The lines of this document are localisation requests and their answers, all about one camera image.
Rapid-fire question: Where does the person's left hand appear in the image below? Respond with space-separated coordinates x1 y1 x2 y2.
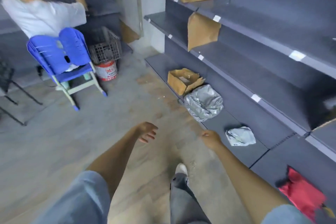
134 122 158 144

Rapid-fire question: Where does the person's right hand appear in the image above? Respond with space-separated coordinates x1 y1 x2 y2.
201 130 223 151

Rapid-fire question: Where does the person's left forearm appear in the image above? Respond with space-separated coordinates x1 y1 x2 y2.
86 127 141 198

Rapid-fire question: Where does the person's right forearm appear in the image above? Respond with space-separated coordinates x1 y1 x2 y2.
214 142 289 220

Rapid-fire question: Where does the crumpled silver plastic bag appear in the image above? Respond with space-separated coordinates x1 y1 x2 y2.
183 84 224 123

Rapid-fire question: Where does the crumpled white plastic bag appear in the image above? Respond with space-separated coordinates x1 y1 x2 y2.
225 126 257 147

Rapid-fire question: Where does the person's white shoe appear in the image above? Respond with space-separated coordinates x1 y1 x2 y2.
174 163 188 177

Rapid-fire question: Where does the small open cardboard box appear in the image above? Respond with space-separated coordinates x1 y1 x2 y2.
167 68 206 96

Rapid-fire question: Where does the person's grey trouser leg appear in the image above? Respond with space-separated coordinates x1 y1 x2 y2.
170 173 212 224

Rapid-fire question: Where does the white and red bucket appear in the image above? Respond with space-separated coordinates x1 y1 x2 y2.
94 60 118 82

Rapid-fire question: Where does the large dark grey shelf unit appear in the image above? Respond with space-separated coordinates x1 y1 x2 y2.
141 0 336 224

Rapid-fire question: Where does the grey plastic crate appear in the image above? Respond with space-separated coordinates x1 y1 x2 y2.
88 26 123 65

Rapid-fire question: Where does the person's left blue sleeve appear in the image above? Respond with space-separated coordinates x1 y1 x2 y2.
33 170 111 224

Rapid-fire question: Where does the person's blue sleeve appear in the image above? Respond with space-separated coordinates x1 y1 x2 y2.
33 170 111 224
261 204 313 224

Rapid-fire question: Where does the brown cardboard sheet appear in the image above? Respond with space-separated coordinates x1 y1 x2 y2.
120 20 140 44

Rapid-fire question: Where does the flat brown cardboard bag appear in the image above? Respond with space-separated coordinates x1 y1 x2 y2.
187 12 222 52

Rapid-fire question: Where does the red cloth bag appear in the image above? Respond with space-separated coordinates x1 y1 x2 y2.
276 166 328 223

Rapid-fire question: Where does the person's right blue sleeve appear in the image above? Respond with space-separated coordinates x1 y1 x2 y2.
261 204 313 224

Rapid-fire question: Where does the blue plastic chair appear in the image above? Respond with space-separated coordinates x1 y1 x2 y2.
26 27 108 111

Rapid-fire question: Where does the row of white shelf labels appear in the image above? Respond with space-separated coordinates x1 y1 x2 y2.
146 0 307 103

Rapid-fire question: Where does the black metal frame chair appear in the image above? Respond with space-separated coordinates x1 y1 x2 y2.
0 58 43 127

